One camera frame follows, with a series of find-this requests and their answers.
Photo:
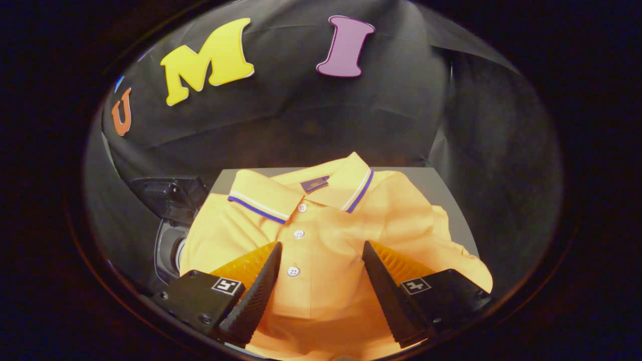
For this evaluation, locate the yellow polo shirt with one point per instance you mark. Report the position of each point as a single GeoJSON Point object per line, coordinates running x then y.
{"type": "Point", "coordinates": [341, 235]}

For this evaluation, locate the black backdrop cloth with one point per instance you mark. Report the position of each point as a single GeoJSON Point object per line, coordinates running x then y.
{"type": "Point", "coordinates": [301, 115]}

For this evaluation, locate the dark washing machine lid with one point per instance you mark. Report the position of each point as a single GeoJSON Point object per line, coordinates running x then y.
{"type": "Point", "coordinates": [168, 195]}

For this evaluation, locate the white cabinet with grey top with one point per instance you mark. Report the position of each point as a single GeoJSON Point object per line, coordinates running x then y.
{"type": "Point", "coordinates": [436, 185]}

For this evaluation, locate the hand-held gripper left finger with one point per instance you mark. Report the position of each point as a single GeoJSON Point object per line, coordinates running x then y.
{"type": "Point", "coordinates": [258, 296]}

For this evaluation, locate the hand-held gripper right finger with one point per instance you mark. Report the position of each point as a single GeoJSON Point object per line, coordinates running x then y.
{"type": "Point", "coordinates": [388, 296]}

